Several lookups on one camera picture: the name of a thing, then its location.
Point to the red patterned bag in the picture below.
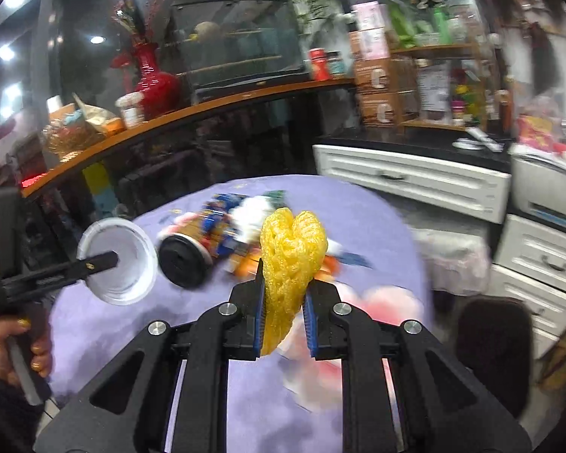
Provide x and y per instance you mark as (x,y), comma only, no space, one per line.
(542,134)

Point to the white printer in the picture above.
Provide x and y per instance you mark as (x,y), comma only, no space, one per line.
(547,188)

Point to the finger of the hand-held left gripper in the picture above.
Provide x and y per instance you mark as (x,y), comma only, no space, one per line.
(75,271)

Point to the pink printed box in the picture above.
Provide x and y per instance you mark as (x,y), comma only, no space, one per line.
(370,16)

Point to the wooden shelf rack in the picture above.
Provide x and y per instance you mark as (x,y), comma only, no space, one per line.
(434,48)

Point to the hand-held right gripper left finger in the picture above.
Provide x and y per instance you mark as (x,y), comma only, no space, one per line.
(259,321)

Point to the person's left hand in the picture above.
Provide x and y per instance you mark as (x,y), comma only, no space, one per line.
(0,354)

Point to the gold gift basket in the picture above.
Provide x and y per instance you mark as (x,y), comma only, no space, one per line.
(75,132)

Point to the white remote control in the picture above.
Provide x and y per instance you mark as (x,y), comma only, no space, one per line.
(488,139)

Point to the printed paper sign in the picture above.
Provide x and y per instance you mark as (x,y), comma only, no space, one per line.
(433,86)

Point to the person's left forearm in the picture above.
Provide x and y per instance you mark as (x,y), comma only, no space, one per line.
(4,415)

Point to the glass display case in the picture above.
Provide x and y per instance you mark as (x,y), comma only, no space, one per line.
(236,47)

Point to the orange peel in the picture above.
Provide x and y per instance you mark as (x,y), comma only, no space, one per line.
(247,264)

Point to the white crumpled tissue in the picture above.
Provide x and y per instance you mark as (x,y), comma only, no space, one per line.
(252,214)

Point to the curved wooden counter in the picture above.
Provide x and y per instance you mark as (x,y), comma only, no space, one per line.
(217,101)

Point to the green bottle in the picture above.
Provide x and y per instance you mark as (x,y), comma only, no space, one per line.
(442,26)

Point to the purple floral tablecloth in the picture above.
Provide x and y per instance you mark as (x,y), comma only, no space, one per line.
(122,339)

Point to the brown cardboard box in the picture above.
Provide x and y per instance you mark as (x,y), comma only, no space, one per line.
(382,75)
(384,109)

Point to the dark jar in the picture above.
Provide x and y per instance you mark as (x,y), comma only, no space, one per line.
(337,65)

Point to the red can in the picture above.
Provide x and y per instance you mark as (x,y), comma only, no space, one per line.
(320,65)

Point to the white lidded jar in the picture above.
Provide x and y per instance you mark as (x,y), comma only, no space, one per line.
(131,111)

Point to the blue snack wrapper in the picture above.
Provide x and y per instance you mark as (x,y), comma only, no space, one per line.
(219,222)

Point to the yellow artificial flowers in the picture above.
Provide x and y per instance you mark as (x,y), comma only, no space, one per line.
(464,101)

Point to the brown box with pink label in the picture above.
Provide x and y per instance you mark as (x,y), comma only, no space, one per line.
(368,43)

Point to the red vase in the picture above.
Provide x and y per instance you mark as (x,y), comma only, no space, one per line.
(153,89)

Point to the white wide drawer cabinet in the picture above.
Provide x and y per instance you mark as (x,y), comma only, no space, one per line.
(405,184)

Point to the dark brown trash bin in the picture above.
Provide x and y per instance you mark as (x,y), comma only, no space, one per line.
(495,354)

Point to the snack can with black lid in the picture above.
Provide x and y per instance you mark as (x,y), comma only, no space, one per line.
(184,262)

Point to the yellow foam fruit net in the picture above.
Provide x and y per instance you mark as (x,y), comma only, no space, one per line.
(287,255)

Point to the translucent plastic bag bin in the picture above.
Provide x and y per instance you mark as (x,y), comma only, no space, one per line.
(453,259)

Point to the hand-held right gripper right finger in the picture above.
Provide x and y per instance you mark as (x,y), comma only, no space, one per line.
(311,325)

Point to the green pouch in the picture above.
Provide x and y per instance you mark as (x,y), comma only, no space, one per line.
(401,23)

